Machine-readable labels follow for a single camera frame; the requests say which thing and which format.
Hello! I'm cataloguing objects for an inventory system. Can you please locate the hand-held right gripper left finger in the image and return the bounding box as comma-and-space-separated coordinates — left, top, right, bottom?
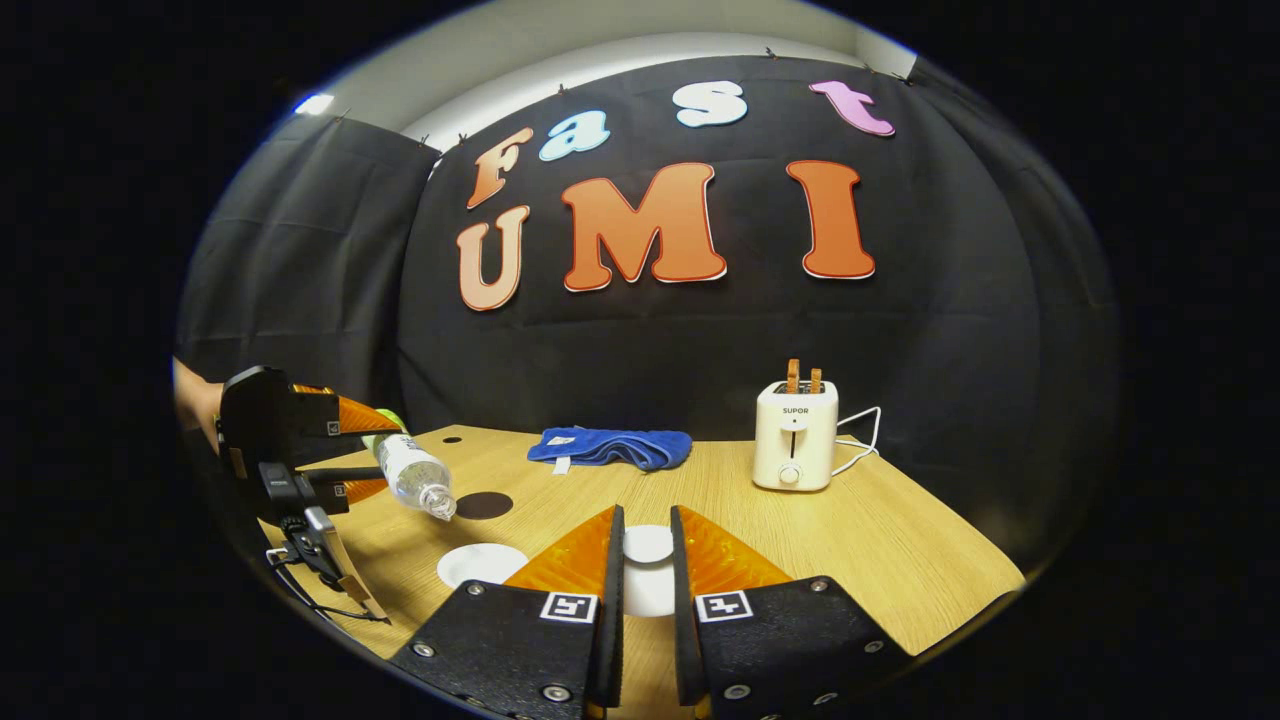
388, 505, 626, 720

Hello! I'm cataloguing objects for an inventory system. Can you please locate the white toaster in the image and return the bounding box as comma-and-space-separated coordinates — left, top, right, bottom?
751, 379, 840, 493

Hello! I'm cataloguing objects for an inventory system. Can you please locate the white teacup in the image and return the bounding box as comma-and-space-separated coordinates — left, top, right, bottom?
436, 542, 531, 591

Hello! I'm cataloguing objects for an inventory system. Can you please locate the white toaster cable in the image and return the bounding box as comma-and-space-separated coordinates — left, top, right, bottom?
831, 405, 884, 479

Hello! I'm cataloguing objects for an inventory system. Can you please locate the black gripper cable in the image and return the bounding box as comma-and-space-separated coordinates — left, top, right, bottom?
264, 545, 393, 627

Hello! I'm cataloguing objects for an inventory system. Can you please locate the blue towel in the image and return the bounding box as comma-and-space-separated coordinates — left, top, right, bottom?
526, 426, 694, 474

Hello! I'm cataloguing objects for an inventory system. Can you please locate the white teacup lid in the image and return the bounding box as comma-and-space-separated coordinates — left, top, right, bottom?
621, 524, 678, 618

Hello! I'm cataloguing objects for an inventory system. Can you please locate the black backdrop cloth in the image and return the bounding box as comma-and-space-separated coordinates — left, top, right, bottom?
175, 52, 1119, 561

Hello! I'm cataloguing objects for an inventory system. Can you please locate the clear water bottle green label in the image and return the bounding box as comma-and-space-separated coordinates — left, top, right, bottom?
361, 407, 459, 522

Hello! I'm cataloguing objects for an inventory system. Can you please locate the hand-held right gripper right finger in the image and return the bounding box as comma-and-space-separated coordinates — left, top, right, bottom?
670, 505, 916, 720

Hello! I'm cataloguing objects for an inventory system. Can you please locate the dark round coaster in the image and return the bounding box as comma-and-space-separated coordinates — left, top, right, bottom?
454, 490, 515, 522

